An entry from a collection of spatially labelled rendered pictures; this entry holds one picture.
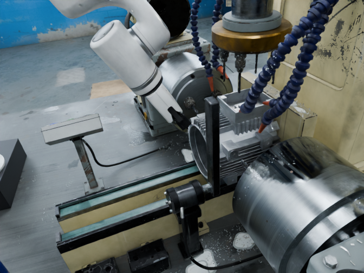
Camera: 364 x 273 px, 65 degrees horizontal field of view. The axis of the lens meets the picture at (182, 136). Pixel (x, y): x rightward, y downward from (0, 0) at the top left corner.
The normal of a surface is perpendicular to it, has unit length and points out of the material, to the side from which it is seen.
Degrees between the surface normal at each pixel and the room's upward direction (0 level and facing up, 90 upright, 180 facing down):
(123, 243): 90
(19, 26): 90
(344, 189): 6
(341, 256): 0
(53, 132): 50
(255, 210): 70
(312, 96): 90
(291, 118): 90
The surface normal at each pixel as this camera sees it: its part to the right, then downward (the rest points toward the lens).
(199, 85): 0.37, 0.52
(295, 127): -0.93, 0.27
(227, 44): -0.69, 0.46
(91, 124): 0.23, -0.12
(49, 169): -0.08, -0.81
